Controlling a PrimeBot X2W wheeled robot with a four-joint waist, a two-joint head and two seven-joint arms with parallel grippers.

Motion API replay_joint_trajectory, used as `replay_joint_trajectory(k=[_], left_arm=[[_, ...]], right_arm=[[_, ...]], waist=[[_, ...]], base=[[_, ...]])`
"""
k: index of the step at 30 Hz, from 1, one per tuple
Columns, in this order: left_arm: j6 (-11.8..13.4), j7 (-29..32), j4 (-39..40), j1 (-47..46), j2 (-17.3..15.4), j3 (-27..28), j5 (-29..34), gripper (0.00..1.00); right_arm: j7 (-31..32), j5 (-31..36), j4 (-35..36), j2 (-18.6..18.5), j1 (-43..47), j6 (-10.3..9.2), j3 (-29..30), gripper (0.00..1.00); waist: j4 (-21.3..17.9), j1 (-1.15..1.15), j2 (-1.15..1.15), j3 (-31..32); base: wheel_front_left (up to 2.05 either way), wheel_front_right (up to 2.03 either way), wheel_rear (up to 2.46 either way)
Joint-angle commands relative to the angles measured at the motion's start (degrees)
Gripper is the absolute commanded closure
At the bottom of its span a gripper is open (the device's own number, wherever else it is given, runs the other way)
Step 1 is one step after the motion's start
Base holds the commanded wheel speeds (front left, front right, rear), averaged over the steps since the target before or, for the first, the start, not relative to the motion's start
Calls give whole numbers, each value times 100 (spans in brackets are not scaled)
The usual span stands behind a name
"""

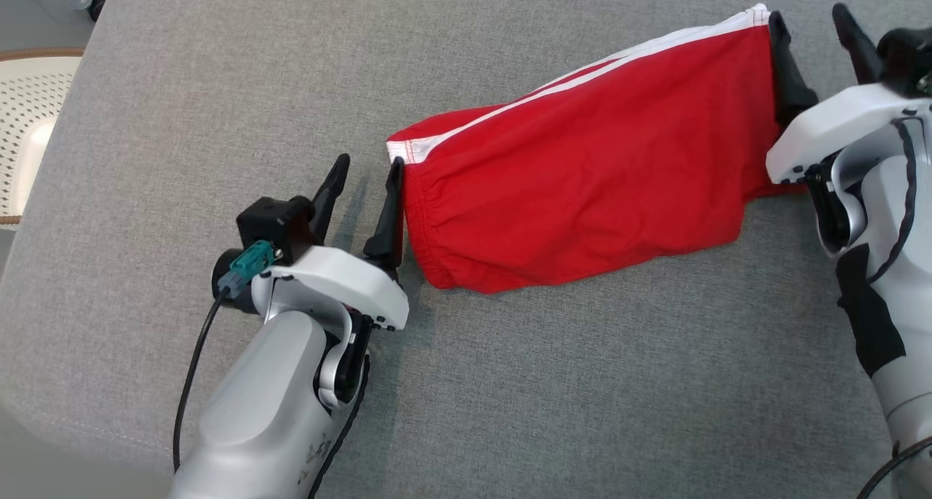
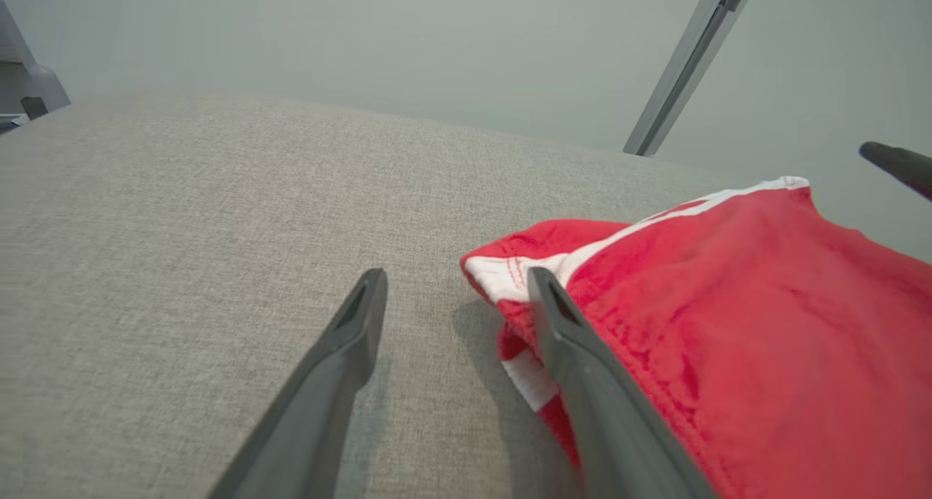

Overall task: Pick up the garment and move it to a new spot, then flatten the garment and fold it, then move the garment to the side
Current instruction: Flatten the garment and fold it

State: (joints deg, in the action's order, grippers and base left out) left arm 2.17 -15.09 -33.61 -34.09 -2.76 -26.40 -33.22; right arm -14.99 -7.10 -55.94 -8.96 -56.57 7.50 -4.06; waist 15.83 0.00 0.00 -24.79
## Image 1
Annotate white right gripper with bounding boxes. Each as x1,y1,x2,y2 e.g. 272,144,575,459
764,2,932,186

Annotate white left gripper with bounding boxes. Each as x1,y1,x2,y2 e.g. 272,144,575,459
210,154,411,332

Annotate red shorts with white stripes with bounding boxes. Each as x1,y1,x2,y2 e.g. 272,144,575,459
385,3,810,295

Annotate white perforated laundry basket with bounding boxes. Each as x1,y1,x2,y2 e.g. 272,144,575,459
0,47,86,227

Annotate teal cable connector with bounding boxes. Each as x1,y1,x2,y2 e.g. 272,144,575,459
216,240,277,300

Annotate black right arm wrist cable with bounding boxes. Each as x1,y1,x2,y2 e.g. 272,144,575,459
865,116,920,286

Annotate black left arm side cable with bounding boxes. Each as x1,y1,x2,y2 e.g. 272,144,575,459
308,352,373,499

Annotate thin black camera cable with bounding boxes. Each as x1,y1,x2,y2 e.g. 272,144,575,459
172,294,228,475

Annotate black right arm lower cable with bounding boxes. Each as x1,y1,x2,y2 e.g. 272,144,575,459
855,436,932,499

